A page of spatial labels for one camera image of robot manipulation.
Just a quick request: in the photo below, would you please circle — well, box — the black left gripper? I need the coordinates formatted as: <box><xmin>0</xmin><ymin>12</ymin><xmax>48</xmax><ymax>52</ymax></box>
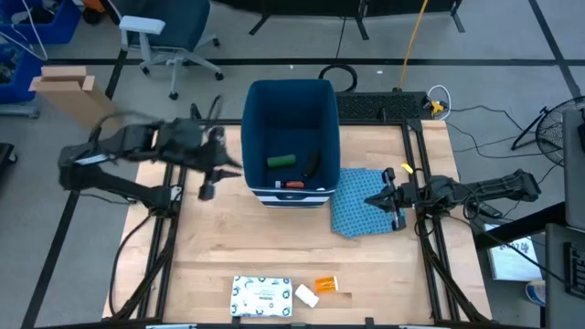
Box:
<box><xmin>154</xmin><ymin>116</ymin><xmax>244</xmax><ymax>202</ymax></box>

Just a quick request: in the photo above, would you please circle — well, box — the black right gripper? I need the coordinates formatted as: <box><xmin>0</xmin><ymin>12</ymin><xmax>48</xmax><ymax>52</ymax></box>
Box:
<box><xmin>363</xmin><ymin>166</ymin><xmax>431</xmax><ymax>232</ymax></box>

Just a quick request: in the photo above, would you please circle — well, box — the orange pill bottle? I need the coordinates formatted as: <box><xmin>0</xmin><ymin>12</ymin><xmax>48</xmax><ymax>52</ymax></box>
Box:
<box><xmin>314</xmin><ymin>275</ymin><xmax>340</xmax><ymax>294</ymax></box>

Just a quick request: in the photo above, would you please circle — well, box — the small white block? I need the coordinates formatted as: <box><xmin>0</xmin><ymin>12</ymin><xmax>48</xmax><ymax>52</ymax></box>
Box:
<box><xmin>293</xmin><ymin>283</ymin><xmax>321</xmax><ymax>309</ymax></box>

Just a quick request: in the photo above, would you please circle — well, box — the white teal-printed wipes pack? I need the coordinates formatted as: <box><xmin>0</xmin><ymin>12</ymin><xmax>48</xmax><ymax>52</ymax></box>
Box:
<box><xmin>229</xmin><ymin>274</ymin><xmax>294</xmax><ymax>319</ymax></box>

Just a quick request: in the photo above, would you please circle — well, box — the navy white striped fabric basket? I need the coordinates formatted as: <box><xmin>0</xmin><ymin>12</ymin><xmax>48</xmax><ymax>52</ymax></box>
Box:
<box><xmin>240</xmin><ymin>79</ymin><xmax>342</xmax><ymax>209</ymax></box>

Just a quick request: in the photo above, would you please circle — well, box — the blue plastic bin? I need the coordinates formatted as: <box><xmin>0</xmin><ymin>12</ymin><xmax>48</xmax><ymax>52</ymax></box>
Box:
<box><xmin>0</xmin><ymin>0</ymin><xmax>84</xmax><ymax>46</ymax></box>
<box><xmin>0</xmin><ymin>43</ymin><xmax>43</xmax><ymax>104</ymax></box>

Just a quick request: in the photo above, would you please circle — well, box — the teal patterned cloth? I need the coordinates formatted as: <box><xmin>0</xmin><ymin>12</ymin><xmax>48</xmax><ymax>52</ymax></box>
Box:
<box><xmin>329</xmin><ymin>166</ymin><xmax>407</xmax><ymax>239</ymax></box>

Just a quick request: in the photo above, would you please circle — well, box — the black oblong item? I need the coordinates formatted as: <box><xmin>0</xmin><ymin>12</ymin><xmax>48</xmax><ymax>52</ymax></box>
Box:
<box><xmin>302</xmin><ymin>150</ymin><xmax>322</xmax><ymax>179</ymax></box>

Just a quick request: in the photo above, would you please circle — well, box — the black floor mat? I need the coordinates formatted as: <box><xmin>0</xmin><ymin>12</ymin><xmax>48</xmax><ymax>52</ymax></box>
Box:
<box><xmin>335</xmin><ymin>90</ymin><xmax>433</xmax><ymax>122</ymax></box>

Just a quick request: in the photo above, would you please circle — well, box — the white printed sheet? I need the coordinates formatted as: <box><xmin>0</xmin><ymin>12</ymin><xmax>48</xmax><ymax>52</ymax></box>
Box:
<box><xmin>484</xmin><ymin>223</ymin><xmax>544</xmax><ymax>282</ymax></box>

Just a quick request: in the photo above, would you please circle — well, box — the black side desk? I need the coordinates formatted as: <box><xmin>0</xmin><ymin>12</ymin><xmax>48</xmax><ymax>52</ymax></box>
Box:
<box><xmin>473</xmin><ymin>200</ymin><xmax>585</xmax><ymax>329</ymax></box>

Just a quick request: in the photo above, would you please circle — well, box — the navy office chair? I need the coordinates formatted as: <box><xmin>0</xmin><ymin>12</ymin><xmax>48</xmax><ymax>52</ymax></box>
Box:
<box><xmin>119</xmin><ymin>0</ymin><xmax>226</xmax><ymax>101</ymax></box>

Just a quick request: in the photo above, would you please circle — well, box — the brown cardboard box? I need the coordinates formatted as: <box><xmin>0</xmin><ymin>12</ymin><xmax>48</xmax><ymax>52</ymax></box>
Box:
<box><xmin>27</xmin><ymin>65</ymin><xmax>124</xmax><ymax>130</ymax></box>

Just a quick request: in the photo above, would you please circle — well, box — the tape roll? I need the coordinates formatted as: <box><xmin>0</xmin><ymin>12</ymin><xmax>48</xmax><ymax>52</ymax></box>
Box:
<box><xmin>525</xmin><ymin>279</ymin><xmax>548</xmax><ymax>308</ymax></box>

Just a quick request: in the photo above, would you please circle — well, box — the black standing fan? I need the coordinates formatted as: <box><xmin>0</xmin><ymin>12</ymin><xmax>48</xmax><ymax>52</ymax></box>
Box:
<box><xmin>510</xmin><ymin>95</ymin><xmax>585</xmax><ymax>168</ymax></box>

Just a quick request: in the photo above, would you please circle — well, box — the black partition panel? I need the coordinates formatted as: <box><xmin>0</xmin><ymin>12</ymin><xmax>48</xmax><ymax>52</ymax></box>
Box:
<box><xmin>214</xmin><ymin>0</ymin><xmax>466</xmax><ymax>41</ymax></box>

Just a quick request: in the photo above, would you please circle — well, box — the grey monitor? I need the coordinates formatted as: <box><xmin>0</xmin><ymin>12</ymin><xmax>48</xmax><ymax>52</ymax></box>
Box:
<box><xmin>561</xmin><ymin>107</ymin><xmax>585</xmax><ymax>230</ymax></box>

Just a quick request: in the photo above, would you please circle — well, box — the black keyboard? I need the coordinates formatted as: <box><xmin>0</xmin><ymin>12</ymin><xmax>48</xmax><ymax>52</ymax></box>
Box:
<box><xmin>562</xmin><ymin>241</ymin><xmax>585</xmax><ymax>301</ymax></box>

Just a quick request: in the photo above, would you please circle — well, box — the black metal table frame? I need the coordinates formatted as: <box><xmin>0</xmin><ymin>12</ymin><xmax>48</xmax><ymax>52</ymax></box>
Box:
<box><xmin>108</xmin><ymin>102</ymin><xmax>493</xmax><ymax>328</ymax></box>

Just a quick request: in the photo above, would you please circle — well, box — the black floor cable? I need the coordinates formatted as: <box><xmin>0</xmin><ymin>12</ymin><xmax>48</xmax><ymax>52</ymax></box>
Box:
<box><xmin>444</xmin><ymin>104</ymin><xmax>550</xmax><ymax>161</ymax></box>

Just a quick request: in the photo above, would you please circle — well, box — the white cable loop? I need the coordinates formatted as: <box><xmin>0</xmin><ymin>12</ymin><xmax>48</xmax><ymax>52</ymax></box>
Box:
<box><xmin>426</xmin><ymin>83</ymin><xmax>453</xmax><ymax>122</ymax></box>

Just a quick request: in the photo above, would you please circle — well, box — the coiled black cable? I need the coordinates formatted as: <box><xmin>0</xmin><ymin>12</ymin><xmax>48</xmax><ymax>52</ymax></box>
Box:
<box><xmin>317</xmin><ymin>63</ymin><xmax>359</xmax><ymax>93</ymax></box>

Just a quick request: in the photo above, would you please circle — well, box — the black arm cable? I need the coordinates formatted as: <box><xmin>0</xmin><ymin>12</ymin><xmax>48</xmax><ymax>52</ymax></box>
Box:
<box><xmin>108</xmin><ymin>211</ymin><xmax>157</xmax><ymax>317</ymax></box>

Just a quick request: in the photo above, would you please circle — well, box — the yellow hanging cable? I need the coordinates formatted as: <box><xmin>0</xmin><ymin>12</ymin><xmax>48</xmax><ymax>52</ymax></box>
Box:
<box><xmin>397</xmin><ymin>0</ymin><xmax>431</xmax><ymax>90</ymax></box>

